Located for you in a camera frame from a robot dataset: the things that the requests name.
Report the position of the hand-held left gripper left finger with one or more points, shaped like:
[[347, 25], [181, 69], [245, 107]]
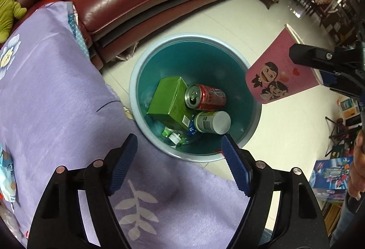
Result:
[[122, 169]]

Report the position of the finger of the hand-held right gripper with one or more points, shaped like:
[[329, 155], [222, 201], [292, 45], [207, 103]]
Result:
[[308, 56], [346, 83]]

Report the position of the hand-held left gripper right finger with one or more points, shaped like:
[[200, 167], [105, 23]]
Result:
[[235, 166]]

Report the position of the pink paper cup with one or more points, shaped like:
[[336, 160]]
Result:
[[273, 66]]

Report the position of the white supplement bottle green label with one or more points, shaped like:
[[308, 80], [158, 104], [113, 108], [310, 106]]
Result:
[[211, 120]]

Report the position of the clear water bottle blue label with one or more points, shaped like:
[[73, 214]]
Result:
[[192, 129]]

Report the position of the green cake clear packet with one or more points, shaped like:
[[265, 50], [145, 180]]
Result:
[[166, 132]]

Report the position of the red soda can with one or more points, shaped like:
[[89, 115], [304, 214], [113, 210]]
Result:
[[211, 96]]

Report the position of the green box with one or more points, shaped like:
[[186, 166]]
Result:
[[165, 101]]

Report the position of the teal trash bin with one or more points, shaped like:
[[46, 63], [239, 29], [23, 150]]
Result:
[[159, 61]]

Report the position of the light blue snack packet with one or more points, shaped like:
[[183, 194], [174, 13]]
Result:
[[7, 177]]

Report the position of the person's right hand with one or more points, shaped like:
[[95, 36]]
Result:
[[358, 172]]

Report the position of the black folding stool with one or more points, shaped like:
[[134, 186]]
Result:
[[339, 138]]

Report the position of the blue toy box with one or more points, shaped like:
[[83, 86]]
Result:
[[328, 177]]

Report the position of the purple floral tablecloth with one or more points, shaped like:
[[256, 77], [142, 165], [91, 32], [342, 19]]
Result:
[[57, 95]]

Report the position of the person's leg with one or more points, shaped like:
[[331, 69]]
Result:
[[345, 223]]

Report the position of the green plush toy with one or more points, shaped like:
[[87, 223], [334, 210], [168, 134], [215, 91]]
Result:
[[7, 9]]

